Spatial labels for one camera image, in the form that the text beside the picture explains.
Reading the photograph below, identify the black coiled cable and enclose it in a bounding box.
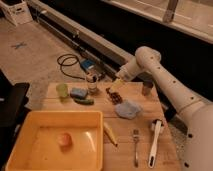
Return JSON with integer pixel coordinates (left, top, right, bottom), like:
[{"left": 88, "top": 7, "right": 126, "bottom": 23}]
[{"left": 56, "top": 53, "right": 87, "bottom": 81}]

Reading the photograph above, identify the white cardboard box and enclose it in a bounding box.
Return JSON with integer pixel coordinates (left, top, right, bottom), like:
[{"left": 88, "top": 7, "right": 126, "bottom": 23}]
[{"left": 0, "top": 0, "right": 32, "bottom": 26}]

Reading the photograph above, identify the green cucumber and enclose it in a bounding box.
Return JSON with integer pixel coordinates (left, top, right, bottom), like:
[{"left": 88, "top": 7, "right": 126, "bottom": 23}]
[{"left": 73, "top": 98, "right": 94, "bottom": 105}]

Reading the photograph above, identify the silver metal fork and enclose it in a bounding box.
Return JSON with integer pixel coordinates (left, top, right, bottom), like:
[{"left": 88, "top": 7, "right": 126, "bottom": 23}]
[{"left": 133, "top": 129, "right": 139, "bottom": 167}]

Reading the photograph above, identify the black chair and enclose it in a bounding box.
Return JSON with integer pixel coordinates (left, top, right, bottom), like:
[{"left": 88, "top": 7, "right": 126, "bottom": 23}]
[{"left": 0, "top": 69, "right": 30, "bottom": 169}]

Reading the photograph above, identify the green plastic cup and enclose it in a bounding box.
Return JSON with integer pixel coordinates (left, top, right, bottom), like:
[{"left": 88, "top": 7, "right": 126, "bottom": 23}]
[{"left": 56, "top": 83, "right": 69, "bottom": 98}]

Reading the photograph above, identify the blue power tool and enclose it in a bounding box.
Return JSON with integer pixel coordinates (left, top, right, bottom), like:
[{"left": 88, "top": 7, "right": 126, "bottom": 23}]
[{"left": 80, "top": 59, "right": 105, "bottom": 80}]

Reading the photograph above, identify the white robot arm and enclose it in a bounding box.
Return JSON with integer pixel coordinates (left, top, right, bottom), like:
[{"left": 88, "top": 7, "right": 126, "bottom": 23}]
[{"left": 110, "top": 46, "right": 213, "bottom": 171}]

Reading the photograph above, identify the wooden table board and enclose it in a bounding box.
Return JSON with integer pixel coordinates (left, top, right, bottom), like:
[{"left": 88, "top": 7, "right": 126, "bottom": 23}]
[{"left": 43, "top": 82, "right": 181, "bottom": 171}]

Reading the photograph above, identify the blue sponge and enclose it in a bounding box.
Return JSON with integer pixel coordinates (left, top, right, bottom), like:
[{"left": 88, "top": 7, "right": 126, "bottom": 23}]
[{"left": 70, "top": 88, "right": 88, "bottom": 99}]

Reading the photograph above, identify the pink peach fruit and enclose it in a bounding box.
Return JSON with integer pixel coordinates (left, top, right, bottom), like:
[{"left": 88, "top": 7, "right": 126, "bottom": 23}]
[{"left": 57, "top": 133, "right": 72, "bottom": 147}]

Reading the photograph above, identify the light blue crumpled cloth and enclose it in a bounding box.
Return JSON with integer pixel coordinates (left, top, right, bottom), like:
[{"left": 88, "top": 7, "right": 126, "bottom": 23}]
[{"left": 115, "top": 100, "right": 142, "bottom": 120}]

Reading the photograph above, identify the yellow plastic tray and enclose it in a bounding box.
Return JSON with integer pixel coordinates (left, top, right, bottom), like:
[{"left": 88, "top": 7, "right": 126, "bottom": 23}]
[{"left": 5, "top": 111, "right": 103, "bottom": 171}]

